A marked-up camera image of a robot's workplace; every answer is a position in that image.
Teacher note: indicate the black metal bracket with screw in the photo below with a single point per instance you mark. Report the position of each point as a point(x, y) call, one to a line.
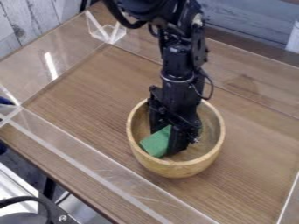
point(58, 216)

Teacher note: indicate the green rectangular block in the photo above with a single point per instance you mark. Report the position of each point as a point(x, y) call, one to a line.
point(155, 144)

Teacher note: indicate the clear acrylic tray wall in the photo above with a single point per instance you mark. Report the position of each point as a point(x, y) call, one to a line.
point(74, 87)

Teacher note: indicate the brown wooden bowl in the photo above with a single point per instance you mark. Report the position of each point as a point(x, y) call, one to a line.
point(192, 160)

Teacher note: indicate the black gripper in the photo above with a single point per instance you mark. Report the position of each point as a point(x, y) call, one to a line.
point(172, 104)

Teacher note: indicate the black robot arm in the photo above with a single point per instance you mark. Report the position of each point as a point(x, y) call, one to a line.
point(176, 24)

